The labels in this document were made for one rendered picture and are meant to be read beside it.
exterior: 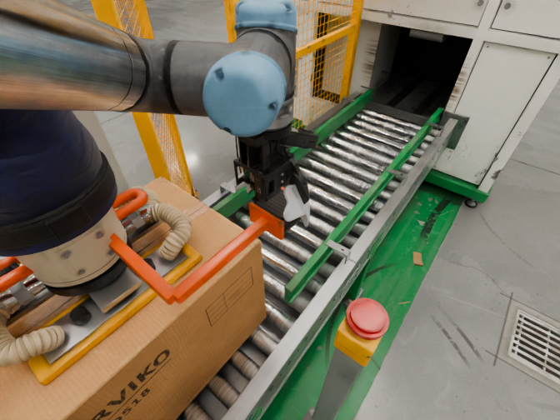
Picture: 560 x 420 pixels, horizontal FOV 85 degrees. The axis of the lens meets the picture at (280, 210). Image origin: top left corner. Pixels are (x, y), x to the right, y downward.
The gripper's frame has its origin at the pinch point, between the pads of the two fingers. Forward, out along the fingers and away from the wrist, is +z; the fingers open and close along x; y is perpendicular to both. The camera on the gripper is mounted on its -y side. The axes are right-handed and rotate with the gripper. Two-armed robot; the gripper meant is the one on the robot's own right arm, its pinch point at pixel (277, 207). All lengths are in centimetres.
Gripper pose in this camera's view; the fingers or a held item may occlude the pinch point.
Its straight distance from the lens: 61.8
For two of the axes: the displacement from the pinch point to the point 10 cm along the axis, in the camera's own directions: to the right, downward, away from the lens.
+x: 7.7, 4.5, -4.5
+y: -6.4, 5.4, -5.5
